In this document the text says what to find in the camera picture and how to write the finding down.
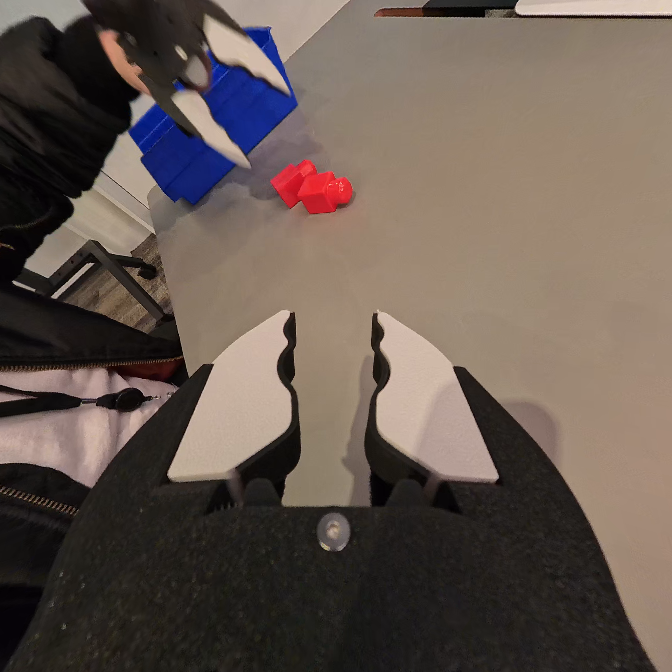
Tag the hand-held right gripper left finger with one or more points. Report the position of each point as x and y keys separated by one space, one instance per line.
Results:
x=236 y=414

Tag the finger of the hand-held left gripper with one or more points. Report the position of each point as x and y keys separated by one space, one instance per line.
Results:
x=210 y=131
x=241 y=47

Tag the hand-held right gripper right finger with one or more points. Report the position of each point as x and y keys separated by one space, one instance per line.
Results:
x=430 y=414

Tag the blue plastic bin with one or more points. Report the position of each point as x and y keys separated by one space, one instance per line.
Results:
x=220 y=141

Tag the red plastic block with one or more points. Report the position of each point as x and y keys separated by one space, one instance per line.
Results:
x=286 y=186
x=320 y=194

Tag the black monitor stand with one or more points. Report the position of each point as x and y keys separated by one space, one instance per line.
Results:
x=105 y=267

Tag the person's black jacket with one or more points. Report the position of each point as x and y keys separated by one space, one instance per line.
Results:
x=78 y=336

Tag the person's white garment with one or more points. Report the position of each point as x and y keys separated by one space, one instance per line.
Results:
x=52 y=435

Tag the black flat pad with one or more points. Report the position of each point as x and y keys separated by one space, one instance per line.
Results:
x=472 y=4

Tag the instruction sheet on stand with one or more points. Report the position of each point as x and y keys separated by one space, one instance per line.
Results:
x=593 y=6

